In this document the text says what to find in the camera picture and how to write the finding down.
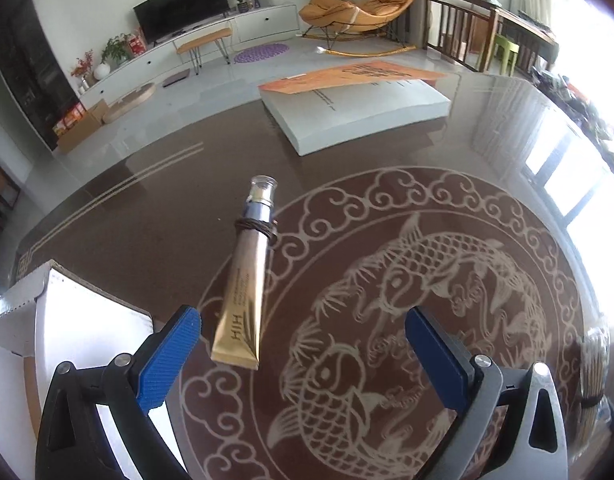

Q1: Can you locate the white cardboard box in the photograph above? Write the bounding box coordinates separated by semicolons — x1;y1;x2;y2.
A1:
0;259;188;480

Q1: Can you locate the white television cabinet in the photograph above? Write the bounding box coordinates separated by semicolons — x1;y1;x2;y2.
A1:
77;2;299;111

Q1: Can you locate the wooden bench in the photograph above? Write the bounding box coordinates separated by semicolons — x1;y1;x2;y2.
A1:
174;27;234;72

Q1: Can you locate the open brown cardboard box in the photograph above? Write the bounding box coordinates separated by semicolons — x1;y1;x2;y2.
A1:
52;99;109;155

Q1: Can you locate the gold cosmetic tube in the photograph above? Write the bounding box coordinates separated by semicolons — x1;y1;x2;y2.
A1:
210;175;279;372

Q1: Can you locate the white flat box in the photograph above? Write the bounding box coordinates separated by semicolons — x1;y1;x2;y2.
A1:
258;67;453;157

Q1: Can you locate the orange envelope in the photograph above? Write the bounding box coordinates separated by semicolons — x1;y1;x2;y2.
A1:
262;60;449;96

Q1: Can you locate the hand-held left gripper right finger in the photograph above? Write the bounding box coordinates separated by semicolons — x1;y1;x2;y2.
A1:
404;306;570;480

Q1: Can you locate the bushy potted plant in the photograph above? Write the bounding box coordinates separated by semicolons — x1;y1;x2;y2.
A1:
101;34;133;66

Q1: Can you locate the green plastic stool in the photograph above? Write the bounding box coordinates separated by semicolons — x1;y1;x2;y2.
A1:
489;32;520;77

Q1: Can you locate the red flower arrangement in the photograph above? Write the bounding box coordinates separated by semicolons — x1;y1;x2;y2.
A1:
70;50;95;88

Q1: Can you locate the dark display cabinet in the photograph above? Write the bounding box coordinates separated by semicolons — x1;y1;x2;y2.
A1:
0;0;80;153

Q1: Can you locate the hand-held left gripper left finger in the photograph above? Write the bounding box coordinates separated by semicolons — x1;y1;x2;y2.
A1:
34;305;203;480

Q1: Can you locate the wooden slatted railing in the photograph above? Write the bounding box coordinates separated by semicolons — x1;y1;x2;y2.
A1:
424;0;500;73

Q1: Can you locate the black television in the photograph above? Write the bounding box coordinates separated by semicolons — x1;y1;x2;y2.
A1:
133;0;228;46

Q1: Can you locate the wooden side desk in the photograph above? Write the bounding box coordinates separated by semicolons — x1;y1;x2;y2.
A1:
492;7;560;76

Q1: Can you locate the orange rocking lounge chair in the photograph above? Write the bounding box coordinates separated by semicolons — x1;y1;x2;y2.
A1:
298;0;424;57

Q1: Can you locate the purple round mat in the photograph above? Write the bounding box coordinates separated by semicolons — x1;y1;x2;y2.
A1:
233;43;291;64

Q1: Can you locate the pile of assorted clutter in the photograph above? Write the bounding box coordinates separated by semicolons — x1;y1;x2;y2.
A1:
532;65;614;181

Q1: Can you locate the brown hair tie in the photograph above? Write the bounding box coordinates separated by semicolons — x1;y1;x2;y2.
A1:
234;219;279;245

